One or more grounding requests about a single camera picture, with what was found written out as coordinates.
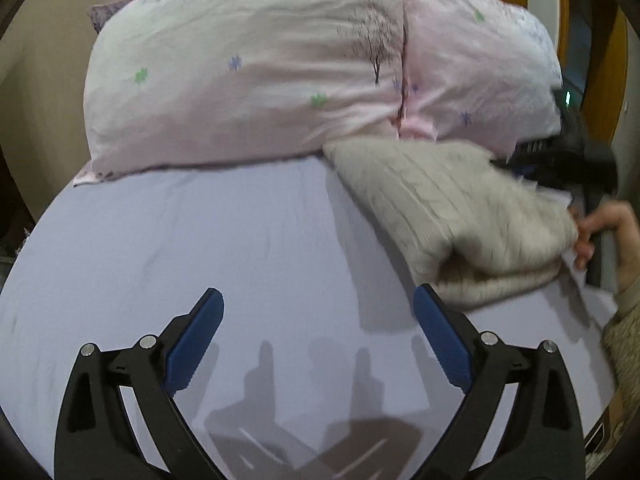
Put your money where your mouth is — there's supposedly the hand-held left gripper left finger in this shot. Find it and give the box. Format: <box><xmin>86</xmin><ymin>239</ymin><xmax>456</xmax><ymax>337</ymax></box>
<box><xmin>54</xmin><ymin>287</ymin><xmax>225</xmax><ymax>480</ymax></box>

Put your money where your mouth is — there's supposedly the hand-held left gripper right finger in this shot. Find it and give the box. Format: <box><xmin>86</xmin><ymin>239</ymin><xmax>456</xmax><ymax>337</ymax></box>
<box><xmin>413</xmin><ymin>283</ymin><xmax>587</xmax><ymax>480</ymax></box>

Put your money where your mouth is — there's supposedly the beige knitted sweater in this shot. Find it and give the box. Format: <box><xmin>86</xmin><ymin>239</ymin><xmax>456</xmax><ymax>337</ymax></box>
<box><xmin>322</xmin><ymin>137</ymin><xmax>581</xmax><ymax>311</ymax></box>

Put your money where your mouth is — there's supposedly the person's right hand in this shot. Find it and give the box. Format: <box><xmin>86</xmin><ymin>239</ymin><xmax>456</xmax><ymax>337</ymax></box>
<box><xmin>572</xmin><ymin>201</ymin><xmax>640</xmax><ymax>296</ymax></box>

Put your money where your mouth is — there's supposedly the lavender bed sheet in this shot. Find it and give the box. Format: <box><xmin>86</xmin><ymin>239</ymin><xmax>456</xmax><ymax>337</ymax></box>
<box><xmin>0</xmin><ymin>152</ymin><xmax>621</xmax><ymax>480</ymax></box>

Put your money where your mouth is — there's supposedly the pink floral pillow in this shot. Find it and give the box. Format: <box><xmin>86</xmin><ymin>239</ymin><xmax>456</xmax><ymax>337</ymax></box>
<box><xmin>385</xmin><ymin>0</ymin><xmax>563</xmax><ymax>156</ymax></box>
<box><xmin>72</xmin><ymin>0</ymin><xmax>413</xmax><ymax>188</ymax></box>

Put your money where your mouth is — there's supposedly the wooden door frame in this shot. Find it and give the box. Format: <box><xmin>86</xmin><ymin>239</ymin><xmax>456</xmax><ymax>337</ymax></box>
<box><xmin>481</xmin><ymin>0</ymin><xmax>630</xmax><ymax>146</ymax></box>

